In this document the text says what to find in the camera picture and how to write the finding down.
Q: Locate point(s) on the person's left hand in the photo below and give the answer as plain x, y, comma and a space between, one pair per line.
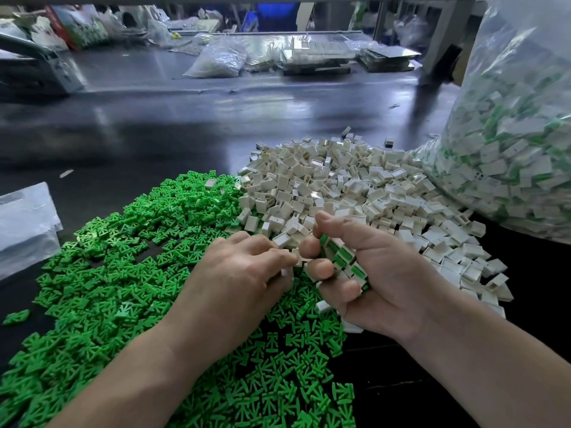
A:
223, 294

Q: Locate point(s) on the person's right hand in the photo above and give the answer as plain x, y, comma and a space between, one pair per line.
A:
392, 267

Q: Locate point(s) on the green and white assembled part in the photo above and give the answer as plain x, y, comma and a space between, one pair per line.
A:
338, 254
359, 273

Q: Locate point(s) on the pile of white plastic caps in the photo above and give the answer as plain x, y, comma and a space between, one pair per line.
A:
375, 178

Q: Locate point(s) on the pile of green plastic clips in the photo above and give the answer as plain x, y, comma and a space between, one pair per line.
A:
80, 276

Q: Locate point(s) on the clear plastic bag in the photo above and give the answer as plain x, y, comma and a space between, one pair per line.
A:
522, 147

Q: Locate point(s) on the person's right forearm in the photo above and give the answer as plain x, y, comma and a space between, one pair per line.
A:
500, 374

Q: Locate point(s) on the person's left forearm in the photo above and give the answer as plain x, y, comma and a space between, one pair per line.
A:
116, 396

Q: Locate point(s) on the small green plastic part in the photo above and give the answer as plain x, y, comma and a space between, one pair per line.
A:
16, 316

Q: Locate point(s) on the small clear bag of parts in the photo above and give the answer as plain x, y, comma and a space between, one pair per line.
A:
215, 60

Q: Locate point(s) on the stack of clear flat bags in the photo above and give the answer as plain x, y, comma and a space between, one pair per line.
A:
28, 227

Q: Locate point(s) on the dark flat tray stack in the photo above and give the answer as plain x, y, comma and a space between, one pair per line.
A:
390, 58

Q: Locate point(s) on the blue crate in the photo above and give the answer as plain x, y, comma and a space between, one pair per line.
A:
276, 18

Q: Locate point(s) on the grey heat sealer machine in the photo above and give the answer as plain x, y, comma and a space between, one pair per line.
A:
43, 65

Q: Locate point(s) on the grey metal slanted post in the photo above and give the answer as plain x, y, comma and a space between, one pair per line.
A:
446, 31

